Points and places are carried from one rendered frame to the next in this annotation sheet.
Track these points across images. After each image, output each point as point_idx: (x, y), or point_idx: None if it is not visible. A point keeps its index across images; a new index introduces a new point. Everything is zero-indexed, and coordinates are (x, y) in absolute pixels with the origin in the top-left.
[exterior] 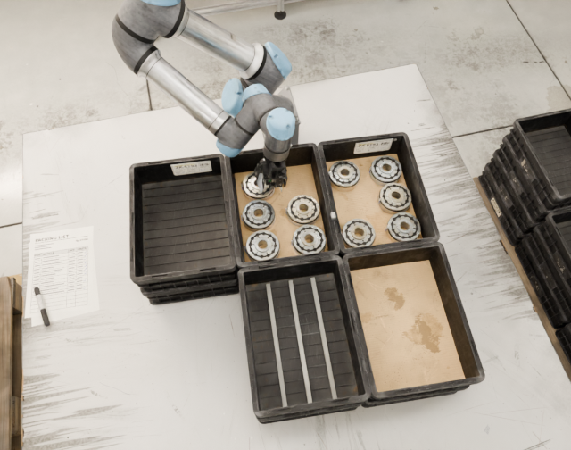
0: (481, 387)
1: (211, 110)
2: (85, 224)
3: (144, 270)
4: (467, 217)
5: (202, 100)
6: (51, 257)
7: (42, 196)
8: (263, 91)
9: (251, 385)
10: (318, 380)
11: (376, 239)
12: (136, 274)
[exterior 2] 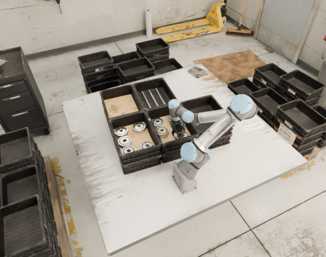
0: (96, 112)
1: (204, 112)
2: (248, 132)
3: (212, 108)
4: (90, 161)
5: (209, 112)
6: (252, 121)
7: (273, 138)
8: (184, 112)
9: (165, 81)
10: (147, 94)
11: (131, 129)
12: (211, 97)
